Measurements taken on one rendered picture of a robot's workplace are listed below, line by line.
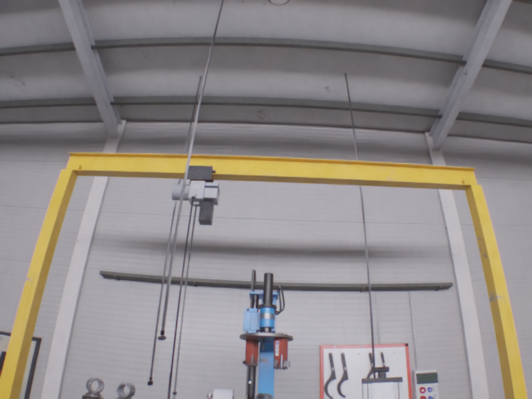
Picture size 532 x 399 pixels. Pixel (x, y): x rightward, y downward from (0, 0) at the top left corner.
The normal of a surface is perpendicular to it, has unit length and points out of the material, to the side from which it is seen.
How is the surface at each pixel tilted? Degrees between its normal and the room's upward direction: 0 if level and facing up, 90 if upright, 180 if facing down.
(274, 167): 90
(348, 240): 90
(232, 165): 90
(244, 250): 90
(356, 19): 173
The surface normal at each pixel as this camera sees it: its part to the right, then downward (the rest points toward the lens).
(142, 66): -0.03, 0.80
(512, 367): 0.02, -0.50
